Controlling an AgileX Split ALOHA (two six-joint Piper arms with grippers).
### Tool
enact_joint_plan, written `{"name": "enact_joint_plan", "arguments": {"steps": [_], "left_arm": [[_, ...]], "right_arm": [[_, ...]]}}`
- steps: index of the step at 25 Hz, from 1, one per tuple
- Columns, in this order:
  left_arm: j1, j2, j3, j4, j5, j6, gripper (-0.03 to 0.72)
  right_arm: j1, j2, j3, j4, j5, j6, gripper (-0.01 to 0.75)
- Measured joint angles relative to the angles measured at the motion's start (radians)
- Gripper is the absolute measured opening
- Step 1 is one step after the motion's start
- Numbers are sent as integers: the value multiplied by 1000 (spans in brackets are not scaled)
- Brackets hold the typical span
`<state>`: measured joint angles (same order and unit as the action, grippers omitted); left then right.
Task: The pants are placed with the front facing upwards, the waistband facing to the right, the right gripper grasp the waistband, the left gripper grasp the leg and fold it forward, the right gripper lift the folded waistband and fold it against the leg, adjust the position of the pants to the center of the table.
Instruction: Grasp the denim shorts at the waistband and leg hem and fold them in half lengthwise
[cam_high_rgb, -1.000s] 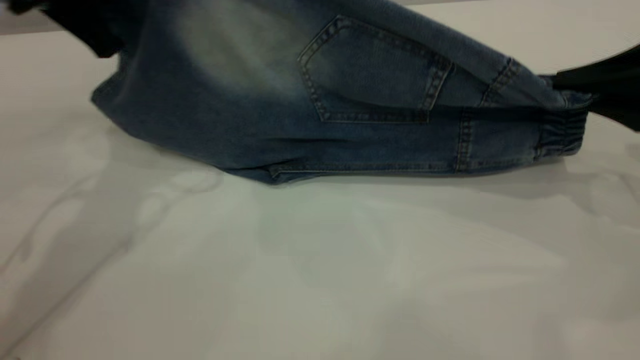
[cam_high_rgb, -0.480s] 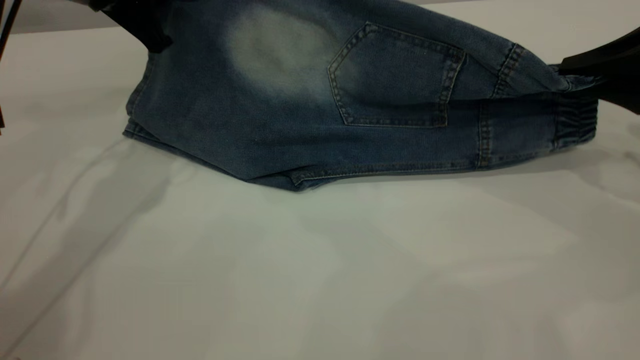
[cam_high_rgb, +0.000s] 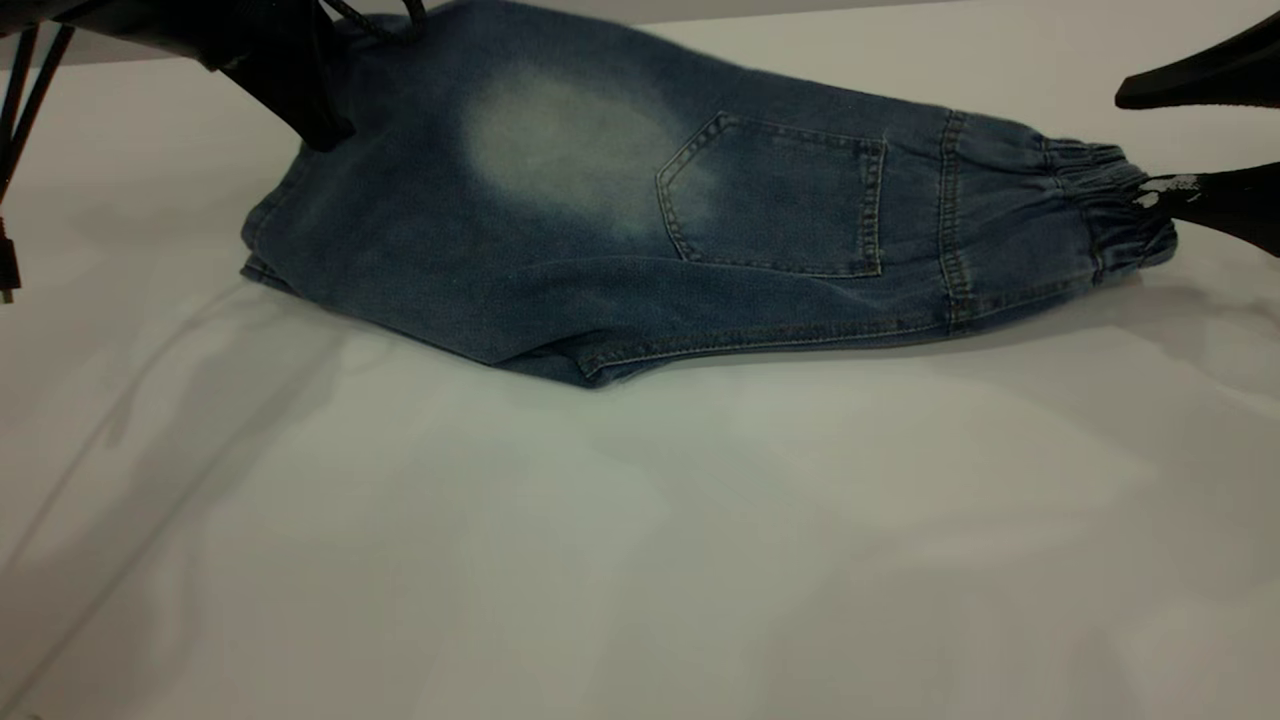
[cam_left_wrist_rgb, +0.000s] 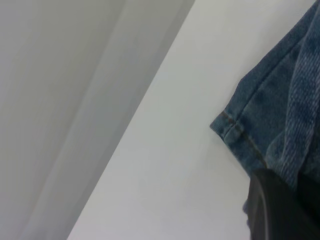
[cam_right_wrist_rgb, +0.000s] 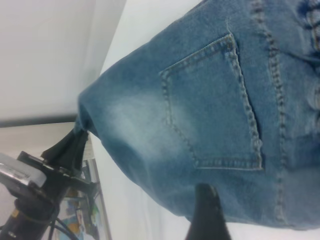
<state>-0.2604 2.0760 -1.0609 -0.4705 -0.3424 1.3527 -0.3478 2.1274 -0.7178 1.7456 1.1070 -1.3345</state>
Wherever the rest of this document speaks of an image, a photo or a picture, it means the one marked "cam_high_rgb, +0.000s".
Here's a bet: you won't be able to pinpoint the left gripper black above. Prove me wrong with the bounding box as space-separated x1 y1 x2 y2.
90 0 357 152

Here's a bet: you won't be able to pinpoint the right gripper white-marked black finger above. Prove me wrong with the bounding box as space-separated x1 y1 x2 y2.
1134 163 1280 260

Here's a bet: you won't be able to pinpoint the right gripper plain black finger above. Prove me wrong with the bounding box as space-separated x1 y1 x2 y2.
1114 8 1280 112

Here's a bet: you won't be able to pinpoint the blue denim shorts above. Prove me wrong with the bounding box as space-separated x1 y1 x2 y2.
240 0 1179 391

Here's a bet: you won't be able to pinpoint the braided black cable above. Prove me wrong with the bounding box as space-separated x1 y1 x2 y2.
320 0 429 44

